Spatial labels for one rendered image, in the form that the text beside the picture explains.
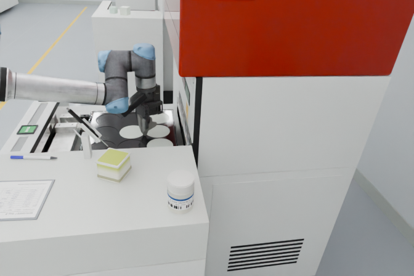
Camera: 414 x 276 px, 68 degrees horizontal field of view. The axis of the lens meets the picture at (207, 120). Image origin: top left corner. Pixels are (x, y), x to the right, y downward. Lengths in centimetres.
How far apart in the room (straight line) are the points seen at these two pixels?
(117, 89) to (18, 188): 40
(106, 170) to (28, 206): 21
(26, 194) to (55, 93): 29
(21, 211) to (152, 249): 34
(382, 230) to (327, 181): 113
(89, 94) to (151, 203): 39
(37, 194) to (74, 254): 20
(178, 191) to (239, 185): 50
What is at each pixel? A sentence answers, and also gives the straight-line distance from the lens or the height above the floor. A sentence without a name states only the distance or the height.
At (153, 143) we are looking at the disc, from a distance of 122.
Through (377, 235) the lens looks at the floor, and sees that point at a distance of 243.
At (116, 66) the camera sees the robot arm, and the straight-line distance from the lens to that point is 109.
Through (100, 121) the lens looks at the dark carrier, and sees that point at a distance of 139.
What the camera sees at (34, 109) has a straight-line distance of 143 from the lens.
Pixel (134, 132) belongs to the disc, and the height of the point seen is 90.
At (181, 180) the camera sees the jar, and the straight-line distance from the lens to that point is 80.
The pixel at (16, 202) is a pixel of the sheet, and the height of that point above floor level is 97.
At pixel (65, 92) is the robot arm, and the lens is 101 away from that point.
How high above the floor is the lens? 158
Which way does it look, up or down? 30 degrees down
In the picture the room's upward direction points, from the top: 4 degrees clockwise
